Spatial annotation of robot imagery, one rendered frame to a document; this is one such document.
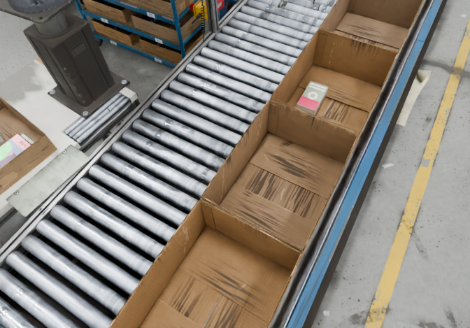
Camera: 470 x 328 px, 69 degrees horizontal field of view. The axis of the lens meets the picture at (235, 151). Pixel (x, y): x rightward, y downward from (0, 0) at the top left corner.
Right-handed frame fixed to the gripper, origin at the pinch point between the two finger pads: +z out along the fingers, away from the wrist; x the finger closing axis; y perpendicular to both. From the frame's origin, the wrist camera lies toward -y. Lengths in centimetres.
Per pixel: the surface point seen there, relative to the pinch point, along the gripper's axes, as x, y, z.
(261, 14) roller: -49, -47, 40
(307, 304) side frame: 27, 78, 35
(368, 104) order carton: 20.5, 3.9, 34.9
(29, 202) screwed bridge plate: -74, 90, 38
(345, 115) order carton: 14.8, 12.1, 34.9
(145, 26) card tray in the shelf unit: -142, -48, 64
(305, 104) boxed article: 1.5, 17.0, 29.5
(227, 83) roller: -40, 5, 42
